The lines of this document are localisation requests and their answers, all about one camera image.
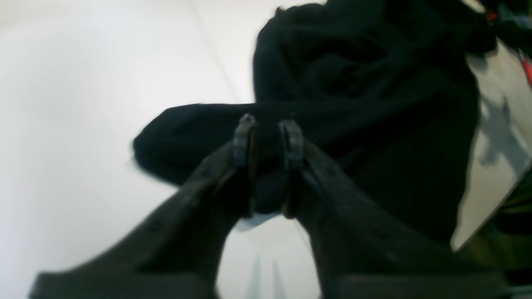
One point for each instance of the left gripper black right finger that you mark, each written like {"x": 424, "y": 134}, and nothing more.
{"x": 359, "y": 249}

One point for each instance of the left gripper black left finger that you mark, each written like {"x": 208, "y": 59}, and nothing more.
{"x": 175, "y": 252}

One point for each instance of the black t-shirt with graphic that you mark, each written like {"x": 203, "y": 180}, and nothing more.
{"x": 382, "y": 86}

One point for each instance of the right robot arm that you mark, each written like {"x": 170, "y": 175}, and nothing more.
{"x": 511, "y": 21}

